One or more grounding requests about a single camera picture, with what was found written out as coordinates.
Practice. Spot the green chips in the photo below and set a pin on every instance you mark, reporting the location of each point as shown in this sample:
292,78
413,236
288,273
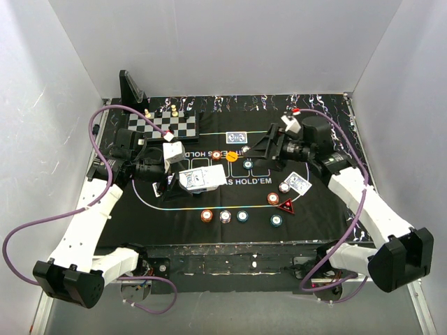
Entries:
248,164
276,220

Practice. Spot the black triangular stand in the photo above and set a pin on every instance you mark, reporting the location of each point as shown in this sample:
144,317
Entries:
131,94

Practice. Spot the orange chips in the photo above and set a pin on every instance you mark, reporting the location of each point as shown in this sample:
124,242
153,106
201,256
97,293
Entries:
216,155
273,199

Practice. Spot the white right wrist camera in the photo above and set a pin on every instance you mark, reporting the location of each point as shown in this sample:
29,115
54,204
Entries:
292,125

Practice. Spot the green blue chip stack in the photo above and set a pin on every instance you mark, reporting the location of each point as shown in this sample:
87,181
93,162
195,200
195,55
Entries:
242,216

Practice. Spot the black white chessboard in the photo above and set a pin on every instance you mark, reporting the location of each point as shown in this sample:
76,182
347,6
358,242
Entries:
183,129

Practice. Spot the red black triangular all-in marker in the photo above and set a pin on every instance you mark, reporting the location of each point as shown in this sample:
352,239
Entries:
287,206

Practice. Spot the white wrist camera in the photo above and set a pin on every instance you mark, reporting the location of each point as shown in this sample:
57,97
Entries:
173,152
292,125

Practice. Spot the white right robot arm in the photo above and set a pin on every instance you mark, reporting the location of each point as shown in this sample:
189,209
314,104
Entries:
379,244

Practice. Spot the card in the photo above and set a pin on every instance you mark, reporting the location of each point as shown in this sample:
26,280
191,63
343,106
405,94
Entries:
299,184
236,138

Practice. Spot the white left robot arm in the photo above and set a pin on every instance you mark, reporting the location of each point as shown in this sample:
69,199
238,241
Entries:
71,273

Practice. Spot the yellow big blind button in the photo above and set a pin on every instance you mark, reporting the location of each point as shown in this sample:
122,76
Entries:
232,156

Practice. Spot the blue playing card box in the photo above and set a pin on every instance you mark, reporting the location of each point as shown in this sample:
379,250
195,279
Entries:
203,179

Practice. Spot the orange red chip stack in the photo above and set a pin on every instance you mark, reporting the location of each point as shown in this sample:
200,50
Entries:
206,216

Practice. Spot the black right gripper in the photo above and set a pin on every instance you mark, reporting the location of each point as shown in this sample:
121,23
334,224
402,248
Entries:
262,148

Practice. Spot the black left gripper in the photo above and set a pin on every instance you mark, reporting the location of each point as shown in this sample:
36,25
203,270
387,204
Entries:
172,189

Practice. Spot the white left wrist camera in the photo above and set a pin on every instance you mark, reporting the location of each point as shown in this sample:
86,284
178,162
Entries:
173,152

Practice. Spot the black marbled table cover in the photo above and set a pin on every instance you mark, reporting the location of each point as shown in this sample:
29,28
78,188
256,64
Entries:
253,114

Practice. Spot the black poker table mat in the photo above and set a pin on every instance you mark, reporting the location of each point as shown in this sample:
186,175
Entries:
141,217

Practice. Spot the pink blue chip stack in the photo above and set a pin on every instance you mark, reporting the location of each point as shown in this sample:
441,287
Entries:
225,216

